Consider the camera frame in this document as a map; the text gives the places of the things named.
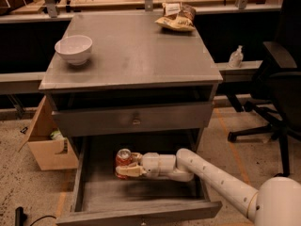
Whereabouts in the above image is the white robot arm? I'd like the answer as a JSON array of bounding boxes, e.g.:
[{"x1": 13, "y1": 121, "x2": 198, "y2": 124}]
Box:
[{"x1": 116, "y1": 148, "x2": 301, "y2": 226}]

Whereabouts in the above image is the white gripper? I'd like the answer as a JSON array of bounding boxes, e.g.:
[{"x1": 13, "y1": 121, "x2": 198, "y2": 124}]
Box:
[{"x1": 116, "y1": 153, "x2": 160, "y2": 177}]

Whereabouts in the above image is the cardboard box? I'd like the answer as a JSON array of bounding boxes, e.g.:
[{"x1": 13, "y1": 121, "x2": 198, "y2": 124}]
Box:
[{"x1": 20, "y1": 97, "x2": 78, "y2": 170}]

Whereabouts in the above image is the grey wooden drawer cabinet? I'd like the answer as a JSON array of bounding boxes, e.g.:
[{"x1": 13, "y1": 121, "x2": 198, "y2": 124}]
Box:
[{"x1": 40, "y1": 12, "x2": 222, "y2": 152}]

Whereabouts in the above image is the black office chair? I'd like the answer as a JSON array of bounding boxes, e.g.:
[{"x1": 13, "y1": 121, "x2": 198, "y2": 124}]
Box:
[{"x1": 228, "y1": 0, "x2": 301, "y2": 177}]

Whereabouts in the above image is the red coke can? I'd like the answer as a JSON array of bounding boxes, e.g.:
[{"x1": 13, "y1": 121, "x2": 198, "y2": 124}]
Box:
[{"x1": 115, "y1": 149, "x2": 133, "y2": 167}]

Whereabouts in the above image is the yellow chip bag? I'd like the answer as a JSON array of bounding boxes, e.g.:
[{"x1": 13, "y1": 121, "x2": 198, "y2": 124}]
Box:
[{"x1": 155, "y1": 3, "x2": 196, "y2": 32}]

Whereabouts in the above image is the white ceramic bowl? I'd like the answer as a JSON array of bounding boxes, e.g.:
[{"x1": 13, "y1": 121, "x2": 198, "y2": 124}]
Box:
[{"x1": 55, "y1": 35, "x2": 93, "y2": 65}]

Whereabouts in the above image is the clear sanitizer bottle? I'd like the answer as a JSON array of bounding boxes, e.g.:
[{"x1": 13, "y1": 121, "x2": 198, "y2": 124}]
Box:
[{"x1": 229, "y1": 45, "x2": 244, "y2": 68}]

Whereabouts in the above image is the black cable plug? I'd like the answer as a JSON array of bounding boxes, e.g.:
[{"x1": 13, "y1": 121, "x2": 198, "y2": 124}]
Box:
[{"x1": 14, "y1": 206, "x2": 55, "y2": 226}]

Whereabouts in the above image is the open grey middle drawer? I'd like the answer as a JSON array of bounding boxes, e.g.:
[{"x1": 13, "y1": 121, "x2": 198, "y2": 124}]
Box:
[{"x1": 56, "y1": 131, "x2": 222, "y2": 226}]

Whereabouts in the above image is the closed grey top drawer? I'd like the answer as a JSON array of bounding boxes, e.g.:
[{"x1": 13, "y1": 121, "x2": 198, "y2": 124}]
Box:
[{"x1": 53, "y1": 103, "x2": 213, "y2": 137}]

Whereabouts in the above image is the grey metal rail shelf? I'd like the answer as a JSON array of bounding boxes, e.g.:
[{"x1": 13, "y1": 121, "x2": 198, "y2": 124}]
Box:
[{"x1": 0, "y1": 60, "x2": 261, "y2": 95}]

